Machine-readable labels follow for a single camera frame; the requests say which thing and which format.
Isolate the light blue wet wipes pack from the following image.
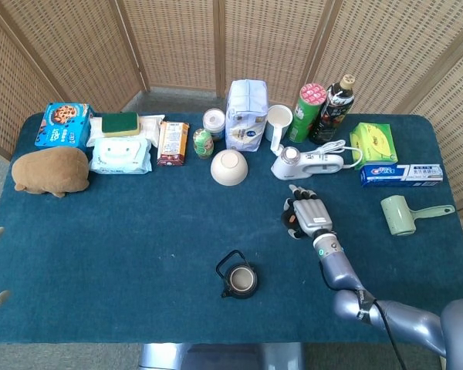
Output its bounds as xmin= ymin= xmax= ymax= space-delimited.
xmin=89 ymin=136 xmax=154 ymax=176

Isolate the white steamer power cable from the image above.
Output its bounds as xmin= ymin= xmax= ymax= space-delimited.
xmin=304 ymin=139 xmax=363 ymax=170

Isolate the rattan folding screen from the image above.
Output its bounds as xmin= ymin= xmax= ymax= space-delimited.
xmin=0 ymin=0 xmax=463 ymax=278

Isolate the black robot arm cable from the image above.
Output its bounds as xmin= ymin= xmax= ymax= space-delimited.
xmin=354 ymin=288 xmax=409 ymax=370

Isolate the white measuring cup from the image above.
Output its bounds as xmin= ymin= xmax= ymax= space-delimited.
xmin=265 ymin=104 xmax=294 ymax=155

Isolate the blue and white toothpaste box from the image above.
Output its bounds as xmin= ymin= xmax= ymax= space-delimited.
xmin=360 ymin=163 xmax=444 ymax=189

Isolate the blue table cloth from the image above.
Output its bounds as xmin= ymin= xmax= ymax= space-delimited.
xmin=0 ymin=111 xmax=463 ymax=345

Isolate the green and yellow sponge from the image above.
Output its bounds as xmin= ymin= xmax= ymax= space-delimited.
xmin=101 ymin=111 xmax=141 ymax=138

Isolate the cream upturned bowl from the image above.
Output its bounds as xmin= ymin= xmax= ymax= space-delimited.
xmin=210 ymin=149 xmax=249 ymax=187

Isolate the green tissue pack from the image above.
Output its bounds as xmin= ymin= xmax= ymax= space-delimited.
xmin=349 ymin=122 xmax=399 ymax=166

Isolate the dark beverage bottle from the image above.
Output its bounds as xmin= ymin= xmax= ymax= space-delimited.
xmin=308 ymin=74 xmax=357 ymax=146

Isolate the black teapot lid orange knob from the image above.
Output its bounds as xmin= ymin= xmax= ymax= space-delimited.
xmin=280 ymin=200 xmax=300 ymax=232

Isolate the brown plush toy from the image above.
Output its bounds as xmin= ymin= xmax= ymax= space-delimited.
xmin=11 ymin=146 xmax=90 ymax=199

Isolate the orange and brown snack box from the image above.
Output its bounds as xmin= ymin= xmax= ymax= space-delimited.
xmin=156 ymin=120 xmax=191 ymax=167

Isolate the black cast iron teapot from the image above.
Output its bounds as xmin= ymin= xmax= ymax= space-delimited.
xmin=215 ymin=249 xmax=259 ymax=300

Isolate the white handheld garment steamer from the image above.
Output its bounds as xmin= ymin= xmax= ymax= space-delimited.
xmin=270 ymin=146 xmax=345 ymax=181

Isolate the green chips can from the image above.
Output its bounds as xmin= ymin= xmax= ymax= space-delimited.
xmin=287 ymin=82 xmax=328 ymax=144

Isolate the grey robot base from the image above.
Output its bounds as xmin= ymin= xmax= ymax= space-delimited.
xmin=138 ymin=342 xmax=306 ymax=370

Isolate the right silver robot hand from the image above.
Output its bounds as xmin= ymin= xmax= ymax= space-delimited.
xmin=280 ymin=183 xmax=336 ymax=241

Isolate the blue cookie box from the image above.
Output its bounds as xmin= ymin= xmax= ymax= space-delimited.
xmin=34 ymin=102 xmax=93 ymax=150

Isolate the green lint roller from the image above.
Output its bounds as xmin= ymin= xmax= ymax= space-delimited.
xmin=380 ymin=194 xmax=456 ymax=237

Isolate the white paper pack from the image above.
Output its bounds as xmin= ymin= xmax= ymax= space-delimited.
xmin=225 ymin=79 xmax=269 ymax=153

